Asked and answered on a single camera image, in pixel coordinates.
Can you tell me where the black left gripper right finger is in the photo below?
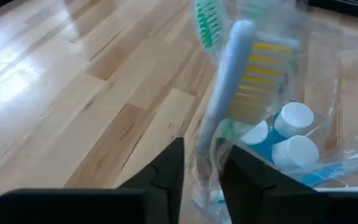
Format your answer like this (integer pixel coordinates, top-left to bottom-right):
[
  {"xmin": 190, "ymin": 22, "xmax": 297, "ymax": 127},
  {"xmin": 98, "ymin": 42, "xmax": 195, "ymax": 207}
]
[{"xmin": 219, "ymin": 143, "xmax": 358, "ymax": 224}]

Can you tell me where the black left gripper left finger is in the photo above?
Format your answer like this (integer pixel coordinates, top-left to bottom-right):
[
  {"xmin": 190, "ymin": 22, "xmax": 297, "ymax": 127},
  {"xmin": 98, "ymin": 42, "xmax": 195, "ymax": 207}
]
[{"xmin": 0, "ymin": 136, "xmax": 186, "ymax": 224}]

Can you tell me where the blue toothbrush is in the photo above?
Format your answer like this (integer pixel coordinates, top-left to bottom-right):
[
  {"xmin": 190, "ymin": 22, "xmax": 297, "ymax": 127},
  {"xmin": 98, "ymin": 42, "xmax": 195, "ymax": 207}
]
[{"xmin": 298, "ymin": 144, "xmax": 358, "ymax": 189}]

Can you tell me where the clear acrylic organizer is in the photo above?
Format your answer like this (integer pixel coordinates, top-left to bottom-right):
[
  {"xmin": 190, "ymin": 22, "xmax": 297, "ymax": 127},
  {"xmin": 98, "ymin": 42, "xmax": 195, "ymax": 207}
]
[{"xmin": 191, "ymin": 90, "xmax": 358, "ymax": 224}]

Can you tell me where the orange toothbrush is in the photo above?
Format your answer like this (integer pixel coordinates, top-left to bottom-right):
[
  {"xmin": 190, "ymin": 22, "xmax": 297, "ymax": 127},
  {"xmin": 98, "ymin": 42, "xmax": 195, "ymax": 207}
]
[{"xmin": 191, "ymin": 19, "xmax": 301, "ymax": 218}]

